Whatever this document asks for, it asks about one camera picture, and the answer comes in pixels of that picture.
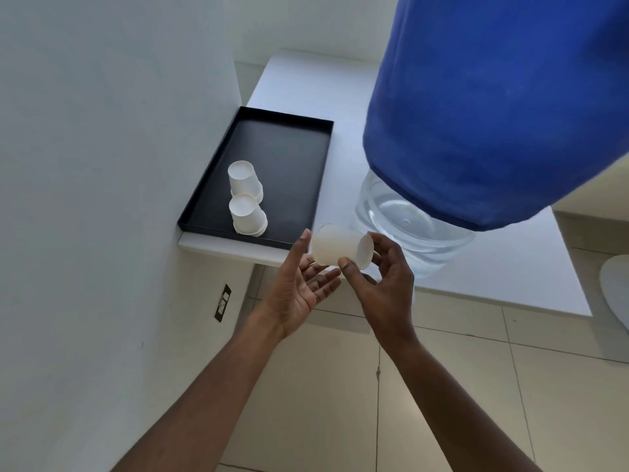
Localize black wall socket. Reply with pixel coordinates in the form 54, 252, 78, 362
214, 284, 232, 323

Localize white paper cup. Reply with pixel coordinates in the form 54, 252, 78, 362
310, 223, 374, 271

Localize person's left forearm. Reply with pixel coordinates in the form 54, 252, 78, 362
110, 312, 287, 472

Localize white round base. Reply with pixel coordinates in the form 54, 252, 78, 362
600, 254, 629, 333

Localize black rectangular tray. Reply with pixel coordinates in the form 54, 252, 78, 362
177, 106, 335, 251

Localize clear water jug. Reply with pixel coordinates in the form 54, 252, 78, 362
350, 169, 478, 280

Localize person's right forearm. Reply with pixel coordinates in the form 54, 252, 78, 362
376, 335, 542, 472

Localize blue fabric jug cover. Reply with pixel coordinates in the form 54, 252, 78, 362
363, 0, 629, 233

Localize person's right hand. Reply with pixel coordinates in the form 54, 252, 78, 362
338, 232, 418, 352

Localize upturned white cup stack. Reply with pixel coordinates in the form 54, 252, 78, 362
227, 161, 264, 202
228, 193, 269, 238

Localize person's left hand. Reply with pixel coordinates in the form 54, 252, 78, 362
255, 229, 343, 341

